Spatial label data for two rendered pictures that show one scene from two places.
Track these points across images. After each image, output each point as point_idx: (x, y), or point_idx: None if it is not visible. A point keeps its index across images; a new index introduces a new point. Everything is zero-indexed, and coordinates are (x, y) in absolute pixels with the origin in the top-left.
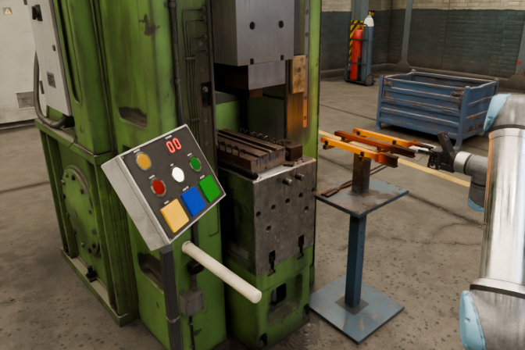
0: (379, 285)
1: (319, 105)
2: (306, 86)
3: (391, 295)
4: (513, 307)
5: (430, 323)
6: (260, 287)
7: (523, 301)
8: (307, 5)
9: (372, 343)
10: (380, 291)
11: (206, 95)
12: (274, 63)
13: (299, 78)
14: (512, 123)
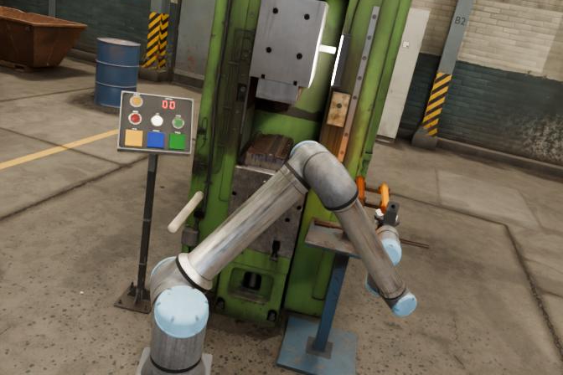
0: (366, 362)
1: (363, 148)
2: (349, 125)
3: (361, 374)
4: (170, 269)
5: None
6: None
7: (177, 271)
8: (365, 52)
9: (286, 374)
10: (358, 366)
11: (245, 95)
12: (286, 84)
13: (338, 113)
14: (287, 161)
